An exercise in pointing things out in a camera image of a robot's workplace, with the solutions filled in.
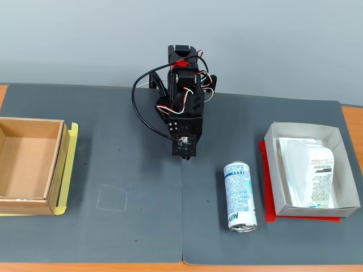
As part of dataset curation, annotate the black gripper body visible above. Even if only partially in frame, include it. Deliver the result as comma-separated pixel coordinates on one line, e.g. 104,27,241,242
167,114,205,148

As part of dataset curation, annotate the white blue drink can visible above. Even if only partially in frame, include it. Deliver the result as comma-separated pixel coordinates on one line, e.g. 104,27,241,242
223,161,258,233

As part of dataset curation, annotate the white cardboard box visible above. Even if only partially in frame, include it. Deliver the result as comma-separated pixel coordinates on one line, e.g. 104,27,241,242
264,121,361,218

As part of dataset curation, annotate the brown cardboard box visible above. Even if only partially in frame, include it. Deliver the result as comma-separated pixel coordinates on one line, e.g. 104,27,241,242
0,117,70,216

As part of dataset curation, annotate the grey table mat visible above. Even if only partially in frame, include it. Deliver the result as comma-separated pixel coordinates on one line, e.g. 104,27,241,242
181,92,354,266
0,83,184,264

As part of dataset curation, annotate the black table clamp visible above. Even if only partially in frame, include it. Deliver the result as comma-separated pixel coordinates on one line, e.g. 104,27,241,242
208,74,218,94
149,70,171,125

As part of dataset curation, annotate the red paper sheet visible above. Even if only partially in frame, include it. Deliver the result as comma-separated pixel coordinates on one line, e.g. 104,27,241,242
258,141,341,223

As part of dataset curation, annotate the plain white packet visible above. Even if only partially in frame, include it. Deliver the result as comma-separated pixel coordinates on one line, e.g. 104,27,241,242
276,137,324,205

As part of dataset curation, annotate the yellow paper sheet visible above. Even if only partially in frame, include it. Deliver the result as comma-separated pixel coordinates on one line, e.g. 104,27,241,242
0,122,79,216

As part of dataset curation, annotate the white packet with printed label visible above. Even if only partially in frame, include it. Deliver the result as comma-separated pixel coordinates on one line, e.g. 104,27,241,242
283,140,335,209

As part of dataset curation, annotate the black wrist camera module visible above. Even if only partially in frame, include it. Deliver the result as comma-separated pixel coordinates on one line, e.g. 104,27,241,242
171,134,197,158

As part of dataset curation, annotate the red white black servo wire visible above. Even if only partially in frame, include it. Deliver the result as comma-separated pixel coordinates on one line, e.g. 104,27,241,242
157,88,191,114
184,50,205,62
200,70,216,102

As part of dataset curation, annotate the black camera cable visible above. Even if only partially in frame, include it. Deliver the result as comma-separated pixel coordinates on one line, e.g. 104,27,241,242
131,56,210,141

